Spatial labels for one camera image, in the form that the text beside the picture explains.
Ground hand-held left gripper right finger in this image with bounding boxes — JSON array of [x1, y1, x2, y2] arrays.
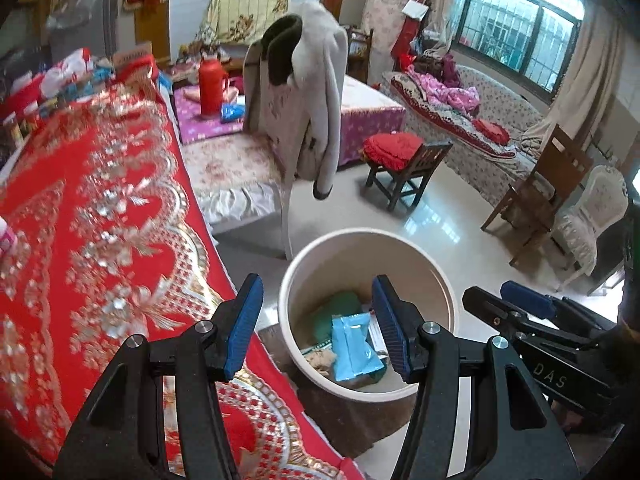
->
[[371, 274, 581, 480]]

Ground barred window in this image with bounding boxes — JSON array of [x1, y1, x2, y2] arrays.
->
[[456, 0, 586, 93]]

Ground purple floral table cover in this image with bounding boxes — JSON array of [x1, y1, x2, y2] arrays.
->
[[172, 76, 407, 167]]

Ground white pill bottle pink label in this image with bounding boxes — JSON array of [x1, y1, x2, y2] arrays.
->
[[0, 217, 17, 258]]

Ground slim wooden chair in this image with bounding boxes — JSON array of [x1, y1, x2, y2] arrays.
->
[[346, 27, 375, 85]]

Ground white red plastic bag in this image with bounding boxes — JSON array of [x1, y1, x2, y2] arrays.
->
[[42, 49, 96, 97]]

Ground small wooden stool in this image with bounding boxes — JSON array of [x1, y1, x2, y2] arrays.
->
[[365, 141, 453, 212]]

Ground green plush toy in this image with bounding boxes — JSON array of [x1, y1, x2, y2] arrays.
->
[[310, 290, 366, 348]]

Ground brown wooden armchair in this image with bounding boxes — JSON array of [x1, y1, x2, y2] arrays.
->
[[481, 124, 595, 267]]

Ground grey refrigerator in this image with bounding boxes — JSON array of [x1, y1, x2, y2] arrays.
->
[[47, 0, 120, 61]]

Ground red patterned quilt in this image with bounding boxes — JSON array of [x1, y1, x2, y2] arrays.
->
[[390, 72, 517, 158]]

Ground cardboard box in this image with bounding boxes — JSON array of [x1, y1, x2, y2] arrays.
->
[[112, 41, 153, 68]]

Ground white coat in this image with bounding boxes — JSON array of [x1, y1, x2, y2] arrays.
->
[[243, 1, 349, 200]]

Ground floral covered cabinet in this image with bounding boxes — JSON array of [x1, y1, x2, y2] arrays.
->
[[362, 0, 417, 86]]

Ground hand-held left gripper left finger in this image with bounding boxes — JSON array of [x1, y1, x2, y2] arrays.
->
[[52, 273, 265, 480]]

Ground yellow floral cloth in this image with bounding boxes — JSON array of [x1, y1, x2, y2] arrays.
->
[[197, 0, 293, 51]]

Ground floral covered sofa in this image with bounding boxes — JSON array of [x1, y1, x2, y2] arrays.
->
[[380, 62, 558, 206]]

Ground beige trash bin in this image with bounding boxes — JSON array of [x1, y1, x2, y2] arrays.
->
[[277, 229, 460, 403]]

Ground red thermos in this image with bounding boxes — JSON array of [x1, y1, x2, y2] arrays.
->
[[198, 57, 230, 117]]

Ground blue packet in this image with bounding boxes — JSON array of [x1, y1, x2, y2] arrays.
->
[[330, 312, 386, 383]]

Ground floral covered chair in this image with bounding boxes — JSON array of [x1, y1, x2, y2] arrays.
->
[[180, 130, 296, 261]]

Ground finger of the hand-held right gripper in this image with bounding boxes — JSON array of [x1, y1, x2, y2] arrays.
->
[[500, 281, 601, 331], [462, 286, 531, 341]]

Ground pink blanket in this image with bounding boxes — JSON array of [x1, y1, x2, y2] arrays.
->
[[407, 71, 481, 117]]

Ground person's right hand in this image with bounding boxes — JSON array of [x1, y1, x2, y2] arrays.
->
[[552, 399, 623, 433]]

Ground brown scrap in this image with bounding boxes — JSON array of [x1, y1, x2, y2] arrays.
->
[[304, 349, 340, 378]]

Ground white ornate chair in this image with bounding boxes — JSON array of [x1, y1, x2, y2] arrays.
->
[[554, 165, 630, 277]]

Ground red seat cushion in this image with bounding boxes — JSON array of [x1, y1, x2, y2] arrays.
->
[[362, 132, 425, 171]]

